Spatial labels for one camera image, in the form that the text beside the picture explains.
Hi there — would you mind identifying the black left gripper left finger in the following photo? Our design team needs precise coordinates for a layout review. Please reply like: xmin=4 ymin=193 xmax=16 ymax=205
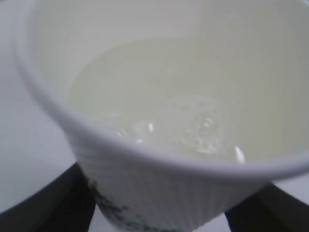
xmin=0 ymin=164 xmax=96 ymax=232

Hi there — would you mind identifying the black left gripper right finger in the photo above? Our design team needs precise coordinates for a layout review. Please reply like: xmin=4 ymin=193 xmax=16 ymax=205
xmin=225 ymin=184 xmax=309 ymax=232

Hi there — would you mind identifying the white paper cup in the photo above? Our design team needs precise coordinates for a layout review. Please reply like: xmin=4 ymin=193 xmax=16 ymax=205
xmin=14 ymin=0 xmax=309 ymax=232

